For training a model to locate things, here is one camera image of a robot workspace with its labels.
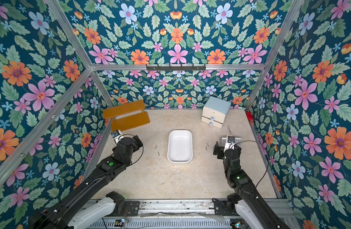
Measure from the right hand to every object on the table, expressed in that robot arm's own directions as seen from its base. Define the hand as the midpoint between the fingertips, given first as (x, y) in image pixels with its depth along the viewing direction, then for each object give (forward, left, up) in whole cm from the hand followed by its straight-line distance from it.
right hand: (224, 141), depth 80 cm
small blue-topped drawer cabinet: (+27, +3, -3) cm, 27 cm away
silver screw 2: (+5, +9, -18) cm, 21 cm away
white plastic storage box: (+4, +27, -16) cm, 32 cm away
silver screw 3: (+8, +8, -17) cm, 20 cm away
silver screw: (0, +41, -17) cm, 44 cm away
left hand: (-1, +51, +3) cm, 51 cm away
